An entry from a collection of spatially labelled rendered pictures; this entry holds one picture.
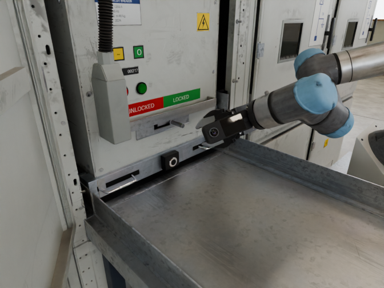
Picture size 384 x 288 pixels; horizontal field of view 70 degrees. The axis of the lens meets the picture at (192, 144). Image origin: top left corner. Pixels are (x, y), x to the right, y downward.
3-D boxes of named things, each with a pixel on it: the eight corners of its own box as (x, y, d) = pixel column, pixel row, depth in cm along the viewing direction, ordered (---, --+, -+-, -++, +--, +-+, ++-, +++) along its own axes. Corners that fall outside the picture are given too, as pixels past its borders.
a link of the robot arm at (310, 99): (342, 117, 52) (318, 100, 48) (291, 131, 61) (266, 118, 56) (340, 81, 55) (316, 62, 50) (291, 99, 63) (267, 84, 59)
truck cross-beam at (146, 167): (220, 143, 109) (221, 129, 106) (91, 202, 74) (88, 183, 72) (211, 140, 112) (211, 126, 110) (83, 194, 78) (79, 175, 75)
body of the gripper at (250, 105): (241, 135, 75) (279, 123, 66) (221, 144, 70) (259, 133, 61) (231, 108, 75) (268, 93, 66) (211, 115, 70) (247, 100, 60)
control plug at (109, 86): (132, 139, 65) (125, 63, 58) (114, 146, 62) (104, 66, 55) (115, 131, 71) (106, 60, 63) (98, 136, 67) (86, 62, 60)
